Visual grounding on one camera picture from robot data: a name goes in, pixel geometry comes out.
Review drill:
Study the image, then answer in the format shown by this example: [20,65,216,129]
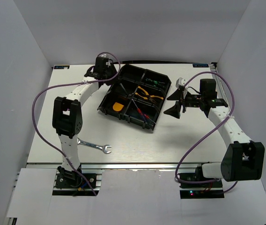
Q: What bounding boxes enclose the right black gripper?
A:
[163,88,204,119]

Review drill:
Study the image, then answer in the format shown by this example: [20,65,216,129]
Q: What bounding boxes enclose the yellow black pliers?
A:
[144,95,164,104]
[134,86,149,100]

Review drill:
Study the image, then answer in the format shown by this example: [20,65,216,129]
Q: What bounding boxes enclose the black handled claw hammer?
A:
[116,80,135,97]

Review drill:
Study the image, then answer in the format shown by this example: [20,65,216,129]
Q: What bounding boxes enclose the orange tape measure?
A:
[112,102,124,112]

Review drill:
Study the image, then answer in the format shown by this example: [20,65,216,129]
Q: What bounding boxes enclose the silver open-end wrench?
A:
[77,138,111,154]

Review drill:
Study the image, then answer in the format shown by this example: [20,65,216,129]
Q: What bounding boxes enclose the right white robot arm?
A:
[164,78,265,187]

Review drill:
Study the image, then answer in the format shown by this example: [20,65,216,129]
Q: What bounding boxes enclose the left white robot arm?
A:
[52,52,120,187]

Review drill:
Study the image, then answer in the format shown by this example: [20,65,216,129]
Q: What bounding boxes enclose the black compartment tray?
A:
[98,64,171,130]

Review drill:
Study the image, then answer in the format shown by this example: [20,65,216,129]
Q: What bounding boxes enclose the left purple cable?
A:
[31,52,121,196]

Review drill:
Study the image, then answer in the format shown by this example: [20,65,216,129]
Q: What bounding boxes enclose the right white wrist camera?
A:
[176,77,188,91]

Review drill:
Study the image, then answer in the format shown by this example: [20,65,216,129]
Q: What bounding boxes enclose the right aluminium rail frame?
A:
[209,62,250,169]

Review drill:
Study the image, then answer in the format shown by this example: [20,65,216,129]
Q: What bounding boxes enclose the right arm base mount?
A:
[175,178,224,199]

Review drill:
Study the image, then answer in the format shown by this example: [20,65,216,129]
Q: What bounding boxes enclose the front aluminium rail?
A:
[27,161,204,171]

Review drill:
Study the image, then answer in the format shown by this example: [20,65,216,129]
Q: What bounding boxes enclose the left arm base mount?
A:
[52,166,102,197]

